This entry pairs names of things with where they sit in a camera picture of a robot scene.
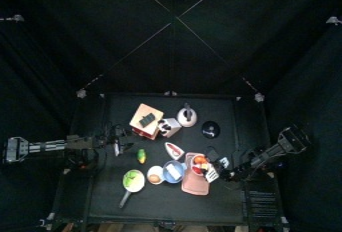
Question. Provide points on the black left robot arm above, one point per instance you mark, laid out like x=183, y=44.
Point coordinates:
x=48, y=145

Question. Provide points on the silver frame corner bracket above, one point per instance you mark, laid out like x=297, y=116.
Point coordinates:
x=80, y=93
x=16, y=18
x=259, y=97
x=333, y=20
x=170, y=93

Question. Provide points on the white toy grater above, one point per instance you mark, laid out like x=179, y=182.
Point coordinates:
x=211, y=174

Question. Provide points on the white toy toaster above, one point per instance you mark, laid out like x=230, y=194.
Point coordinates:
x=168, y=126

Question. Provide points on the green yellow toy corn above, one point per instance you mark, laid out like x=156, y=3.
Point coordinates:
x=142, y=156

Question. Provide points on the white bowl with toy fruit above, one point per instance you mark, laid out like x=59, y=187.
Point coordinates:
x=200, y=164

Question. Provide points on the pink cutting board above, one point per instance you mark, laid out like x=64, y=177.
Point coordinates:
x=194, y=184

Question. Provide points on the white red toy iron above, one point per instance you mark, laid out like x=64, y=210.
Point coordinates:
x=174, y=150

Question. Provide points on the black round pot lid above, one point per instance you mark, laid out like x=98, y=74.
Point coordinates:
x=210, y=129

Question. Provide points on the small white plate with bread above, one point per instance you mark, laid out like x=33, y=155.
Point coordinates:
x=155, y=175

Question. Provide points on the frying pan with green food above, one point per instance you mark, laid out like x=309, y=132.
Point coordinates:
x=132, y=180

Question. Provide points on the blue plate with white block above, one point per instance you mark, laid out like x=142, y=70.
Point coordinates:
x=174, y=172

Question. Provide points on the wooden toy toaster box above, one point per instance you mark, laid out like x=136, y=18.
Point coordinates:
x=146, y=121

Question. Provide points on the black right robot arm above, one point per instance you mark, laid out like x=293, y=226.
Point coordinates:
x=271, y=152

